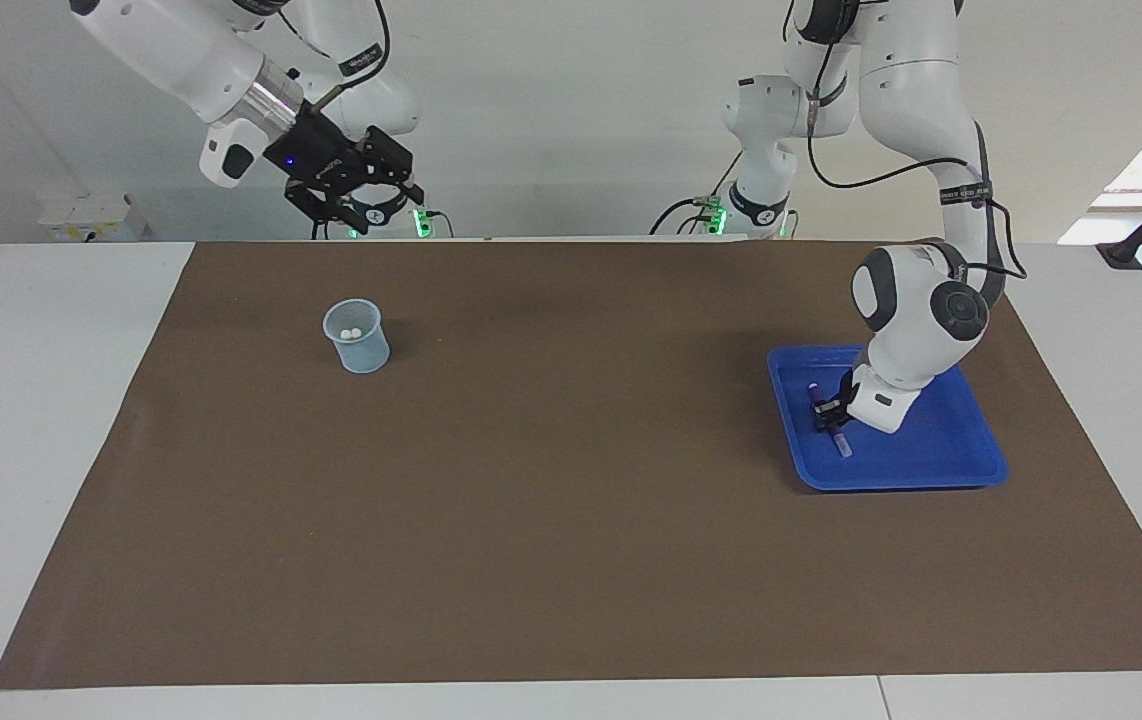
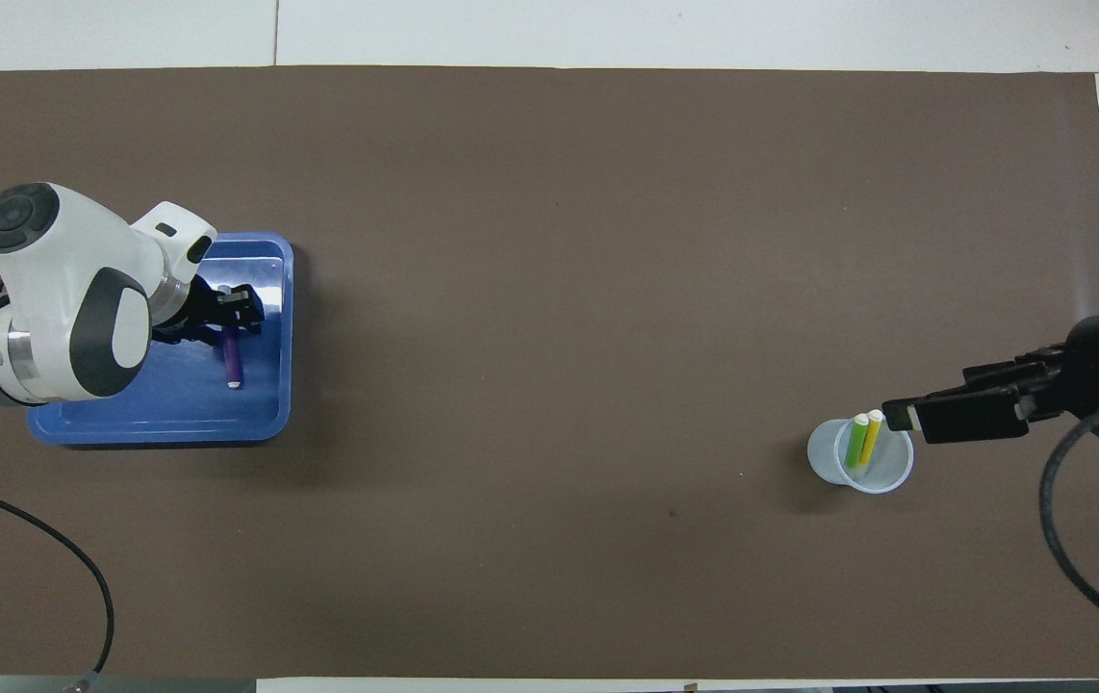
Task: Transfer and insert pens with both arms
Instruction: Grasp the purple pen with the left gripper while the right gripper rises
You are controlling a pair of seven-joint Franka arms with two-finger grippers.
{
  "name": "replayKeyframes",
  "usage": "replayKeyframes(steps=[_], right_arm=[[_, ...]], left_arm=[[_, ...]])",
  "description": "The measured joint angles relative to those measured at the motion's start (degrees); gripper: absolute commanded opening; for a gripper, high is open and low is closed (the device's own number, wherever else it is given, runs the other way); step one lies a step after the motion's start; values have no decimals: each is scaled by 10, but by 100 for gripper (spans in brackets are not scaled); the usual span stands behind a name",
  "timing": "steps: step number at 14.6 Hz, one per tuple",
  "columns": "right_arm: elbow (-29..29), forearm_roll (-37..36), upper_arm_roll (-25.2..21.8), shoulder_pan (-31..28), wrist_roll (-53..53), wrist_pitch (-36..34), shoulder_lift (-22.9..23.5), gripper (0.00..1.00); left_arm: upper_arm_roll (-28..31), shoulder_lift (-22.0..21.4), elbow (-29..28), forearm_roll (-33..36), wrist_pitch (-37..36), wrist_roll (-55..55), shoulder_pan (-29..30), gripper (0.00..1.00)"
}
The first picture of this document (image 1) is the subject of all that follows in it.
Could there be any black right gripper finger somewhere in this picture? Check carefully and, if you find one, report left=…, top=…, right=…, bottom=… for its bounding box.
left=360, top=126, right=425, bottom=206
left=315, top=193, right=374, bottom=237

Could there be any purple marker pen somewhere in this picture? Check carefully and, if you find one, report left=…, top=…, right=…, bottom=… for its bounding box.
left=807, top=382, right=854, bottom=460

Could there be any blue plastic tray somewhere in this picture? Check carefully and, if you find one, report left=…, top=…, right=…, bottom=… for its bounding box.
left=766, top=345, right=1011, bottom=494

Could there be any translucent plastic cup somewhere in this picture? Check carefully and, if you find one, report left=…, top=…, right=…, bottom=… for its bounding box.
left=321, top=298, right=393, bottom=376

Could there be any white power strip box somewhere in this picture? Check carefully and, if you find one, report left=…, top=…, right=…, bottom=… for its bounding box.
left=37, top=192, right=148, bottom=244

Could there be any brown table mat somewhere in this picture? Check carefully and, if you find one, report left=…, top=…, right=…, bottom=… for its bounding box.
left=0, top=239, right=1142, bottom=692

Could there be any black printed right arm strap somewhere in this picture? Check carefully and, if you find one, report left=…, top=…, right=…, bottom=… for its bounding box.
left=335, top=42, right=384, bottom=79

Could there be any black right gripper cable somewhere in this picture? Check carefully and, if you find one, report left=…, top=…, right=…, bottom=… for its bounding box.
left=276, top=0, right=393, bottom=113

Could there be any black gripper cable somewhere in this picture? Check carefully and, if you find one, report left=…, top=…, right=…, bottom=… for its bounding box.
left=786, top=0, right=1029, bottom=282
left=276, top=0, right=393, bottom=113

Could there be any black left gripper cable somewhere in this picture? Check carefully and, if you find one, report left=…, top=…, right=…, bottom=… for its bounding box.
left=786, top=0, right=1029, bottom=282

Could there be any black left arm base cable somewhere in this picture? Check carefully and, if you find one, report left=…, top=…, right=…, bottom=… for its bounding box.
left=648, top=148, right=744, bottom=238

